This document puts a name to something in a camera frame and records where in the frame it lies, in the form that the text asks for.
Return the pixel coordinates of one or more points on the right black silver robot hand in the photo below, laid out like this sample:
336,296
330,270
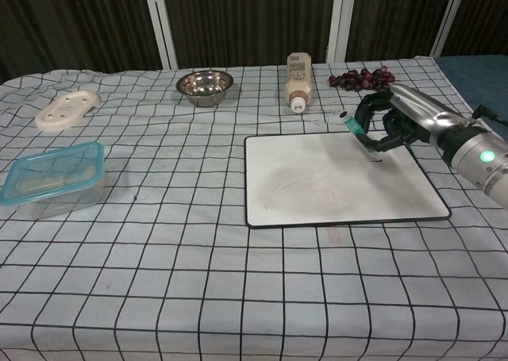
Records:
416,107

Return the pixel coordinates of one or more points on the green marker pen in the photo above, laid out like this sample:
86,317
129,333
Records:
357,133

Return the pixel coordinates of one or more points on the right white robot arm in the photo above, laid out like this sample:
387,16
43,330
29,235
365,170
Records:
480,158

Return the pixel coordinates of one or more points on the white drawing board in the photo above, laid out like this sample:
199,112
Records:
337,182

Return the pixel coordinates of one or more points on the blue padded table cover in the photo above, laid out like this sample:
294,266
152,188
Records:
472,79

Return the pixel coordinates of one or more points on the bunch of red grapes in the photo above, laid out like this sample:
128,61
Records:
361,78

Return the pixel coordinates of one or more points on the beige squeeze bottle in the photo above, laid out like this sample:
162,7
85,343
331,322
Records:
299,77

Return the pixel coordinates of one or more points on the stainless steel bowl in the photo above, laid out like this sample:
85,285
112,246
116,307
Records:
204,85

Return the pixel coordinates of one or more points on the checkered white tablecloth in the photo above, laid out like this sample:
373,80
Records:
198,266

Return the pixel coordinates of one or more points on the cream oval soap dish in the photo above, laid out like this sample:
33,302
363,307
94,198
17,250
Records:
65,111

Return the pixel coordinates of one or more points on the cream object inside container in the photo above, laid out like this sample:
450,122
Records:
59,178

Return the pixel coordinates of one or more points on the clear container with blue lid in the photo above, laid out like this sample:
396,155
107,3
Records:
47,178

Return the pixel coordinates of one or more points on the white screen frame post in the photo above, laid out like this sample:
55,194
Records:
342,20
450,20
160,20

